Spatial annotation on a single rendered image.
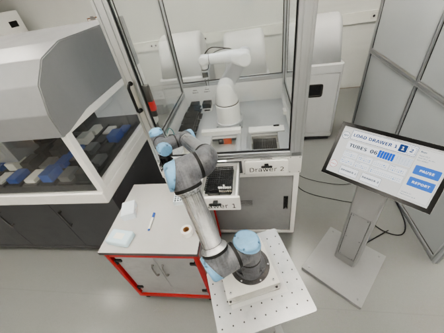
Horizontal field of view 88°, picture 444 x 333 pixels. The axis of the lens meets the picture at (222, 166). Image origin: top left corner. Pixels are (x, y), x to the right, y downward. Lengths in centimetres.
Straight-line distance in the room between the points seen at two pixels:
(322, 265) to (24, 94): 226
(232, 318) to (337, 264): 120
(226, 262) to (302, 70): 99
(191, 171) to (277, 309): 73
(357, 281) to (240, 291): 120
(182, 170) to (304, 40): 84
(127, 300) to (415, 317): 210
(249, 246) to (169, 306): 127
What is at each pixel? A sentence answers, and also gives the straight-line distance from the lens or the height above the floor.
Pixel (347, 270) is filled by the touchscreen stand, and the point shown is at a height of 4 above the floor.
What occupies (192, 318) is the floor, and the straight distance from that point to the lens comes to 209.
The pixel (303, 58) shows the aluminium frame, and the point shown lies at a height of 156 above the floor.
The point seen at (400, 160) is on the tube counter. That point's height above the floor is 111.
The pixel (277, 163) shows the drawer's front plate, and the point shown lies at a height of 91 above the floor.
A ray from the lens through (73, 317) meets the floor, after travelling 252.
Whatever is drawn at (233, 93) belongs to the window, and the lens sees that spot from 137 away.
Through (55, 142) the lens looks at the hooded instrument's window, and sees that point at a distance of 165.
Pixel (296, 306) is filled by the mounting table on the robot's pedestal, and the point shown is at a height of 76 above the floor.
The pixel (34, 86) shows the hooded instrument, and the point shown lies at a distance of 154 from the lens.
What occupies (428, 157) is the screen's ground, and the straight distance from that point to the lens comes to 145.
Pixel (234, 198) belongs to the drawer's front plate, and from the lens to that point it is 137.
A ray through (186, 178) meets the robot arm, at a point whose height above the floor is 136.
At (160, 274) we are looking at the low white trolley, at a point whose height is 43.
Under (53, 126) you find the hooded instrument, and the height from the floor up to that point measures 144.
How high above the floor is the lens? 194
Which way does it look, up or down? 39 degrees down
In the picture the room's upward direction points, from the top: 10 degrees counter-clockwise
